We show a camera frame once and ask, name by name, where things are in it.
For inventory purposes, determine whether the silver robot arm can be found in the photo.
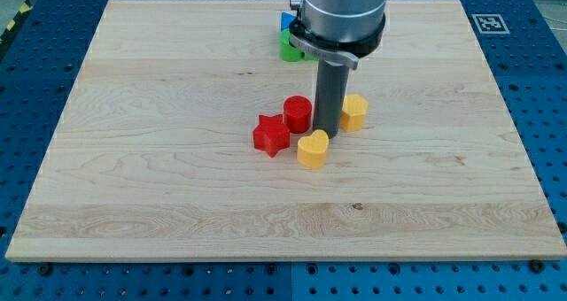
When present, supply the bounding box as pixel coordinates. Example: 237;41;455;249
289;0;387;70

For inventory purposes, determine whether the red star block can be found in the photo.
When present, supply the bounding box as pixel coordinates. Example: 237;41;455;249
252;114;291;158

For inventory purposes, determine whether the yellow heart block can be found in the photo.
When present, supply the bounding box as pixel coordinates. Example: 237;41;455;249
297;129;330;168

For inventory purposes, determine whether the red cylinder block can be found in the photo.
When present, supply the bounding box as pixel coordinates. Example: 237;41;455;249
283;96;312;134

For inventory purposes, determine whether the yellow hexagon block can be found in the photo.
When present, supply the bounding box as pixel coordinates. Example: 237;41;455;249
339;94;369;132

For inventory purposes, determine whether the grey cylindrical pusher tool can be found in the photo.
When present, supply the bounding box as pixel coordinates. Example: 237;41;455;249
313;60;349;139

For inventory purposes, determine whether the green block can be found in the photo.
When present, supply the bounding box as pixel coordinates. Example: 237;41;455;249
279;28;317;62

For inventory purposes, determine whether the blue block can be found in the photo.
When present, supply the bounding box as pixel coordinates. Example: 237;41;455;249
280;12;296;31

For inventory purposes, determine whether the wooden board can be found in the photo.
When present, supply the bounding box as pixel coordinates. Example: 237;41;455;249
6;0;566;263

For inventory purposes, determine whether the white fiducial marker tag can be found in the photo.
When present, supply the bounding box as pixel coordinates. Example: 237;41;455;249
472;13;509;35

